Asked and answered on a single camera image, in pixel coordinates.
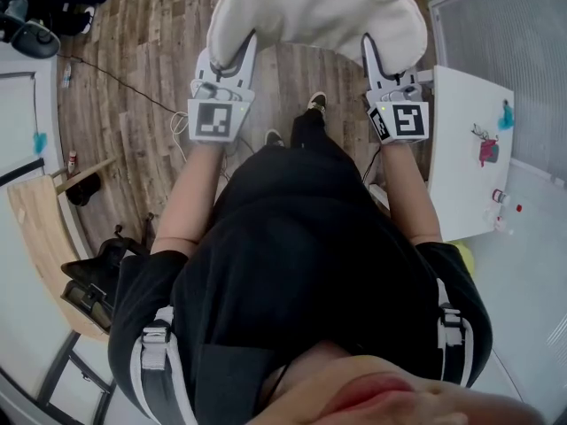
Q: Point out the white table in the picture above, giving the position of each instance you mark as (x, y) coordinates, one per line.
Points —
(460, 184)

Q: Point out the person's left forearm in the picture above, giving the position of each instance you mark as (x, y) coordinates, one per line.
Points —
(188, 197)

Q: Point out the grey office chair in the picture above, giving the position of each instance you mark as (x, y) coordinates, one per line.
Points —
(35, 38)

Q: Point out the person's face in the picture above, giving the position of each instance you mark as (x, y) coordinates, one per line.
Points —
(398, 396)

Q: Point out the cream white cushion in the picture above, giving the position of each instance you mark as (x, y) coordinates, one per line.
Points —
(319, 11)

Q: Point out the black bag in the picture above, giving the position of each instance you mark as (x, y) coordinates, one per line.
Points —
(84, 190)

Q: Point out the person's black clothed body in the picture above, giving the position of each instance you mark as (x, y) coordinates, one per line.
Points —
(301, 259)

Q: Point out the person's shoe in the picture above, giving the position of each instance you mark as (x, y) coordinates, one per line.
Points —
(274, 138)
(317, 101)

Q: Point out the red and white bottle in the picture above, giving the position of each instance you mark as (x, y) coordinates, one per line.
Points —
(72, 162)

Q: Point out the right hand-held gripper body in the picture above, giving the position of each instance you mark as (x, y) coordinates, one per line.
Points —
(405, 120)

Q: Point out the clear water bottle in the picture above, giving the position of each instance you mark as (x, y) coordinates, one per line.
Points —
(66, 75)

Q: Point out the teal fluffy object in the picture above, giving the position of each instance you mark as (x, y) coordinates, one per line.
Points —
(506, 115)
(40, 142)

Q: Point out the person's right forearm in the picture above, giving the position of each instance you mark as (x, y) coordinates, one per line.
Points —
(409, 193)

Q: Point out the small white bottle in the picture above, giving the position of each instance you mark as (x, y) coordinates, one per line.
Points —
(500, 196)

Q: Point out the wooden stick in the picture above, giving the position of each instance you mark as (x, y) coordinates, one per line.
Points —
(84, 174)

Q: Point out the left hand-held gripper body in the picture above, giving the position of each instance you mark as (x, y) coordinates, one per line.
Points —
(215, 120)

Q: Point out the person's left shoe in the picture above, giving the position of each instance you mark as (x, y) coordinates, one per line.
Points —
(274, 138)

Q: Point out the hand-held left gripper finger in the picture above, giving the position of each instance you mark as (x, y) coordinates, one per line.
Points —
(204, 67)
(248, 60)

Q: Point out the light wooden board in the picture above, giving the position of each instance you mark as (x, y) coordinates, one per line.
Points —
(48, 246)

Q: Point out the person's right shoe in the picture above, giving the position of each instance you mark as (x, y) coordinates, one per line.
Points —
(317, 101)

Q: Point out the black metal table frame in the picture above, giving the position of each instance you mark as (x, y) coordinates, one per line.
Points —
(75, 370)

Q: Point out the white power strip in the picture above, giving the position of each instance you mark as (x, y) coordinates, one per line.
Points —
(380, 196)

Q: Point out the yellow object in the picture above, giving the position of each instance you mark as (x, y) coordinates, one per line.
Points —
(466, 257)

